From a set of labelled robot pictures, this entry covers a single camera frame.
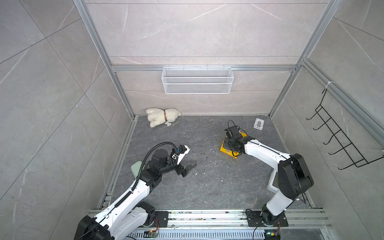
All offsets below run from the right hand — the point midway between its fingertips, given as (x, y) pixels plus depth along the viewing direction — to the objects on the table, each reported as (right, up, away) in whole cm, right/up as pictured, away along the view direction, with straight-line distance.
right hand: (228, 143), depth 93 cm
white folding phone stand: (+28, +13, +21) cm, 38 cm away
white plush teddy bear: (-49, +18, +14) cm, 55 cm away
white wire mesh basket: (-20, +43, +8) cm, 48 cm away
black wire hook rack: (+47, +1, -28) cm, 55 cm away
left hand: (-23, -4, -16) cm, 29 cm away
